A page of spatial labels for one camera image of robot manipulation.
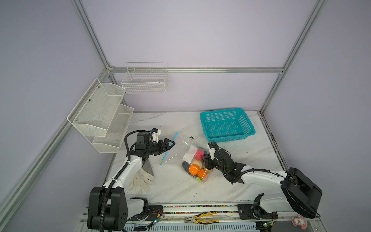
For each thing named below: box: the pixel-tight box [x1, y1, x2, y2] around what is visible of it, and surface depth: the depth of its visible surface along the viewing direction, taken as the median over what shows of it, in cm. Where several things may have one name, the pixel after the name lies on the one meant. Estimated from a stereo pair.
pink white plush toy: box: [291, 215, 308, 230], surface depth 70 cm
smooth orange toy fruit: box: [188, 163, 200, 176], surface depth 83 cm
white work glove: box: [127, 167, 155, 197], surface depth 84 cm
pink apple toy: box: [194, 149, 205, 161], surface depth 87 cm
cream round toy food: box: [192, 159, 203, 169], surface depth 87 cm
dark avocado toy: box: [182, 160, 190, 172], surface depth 86 cm
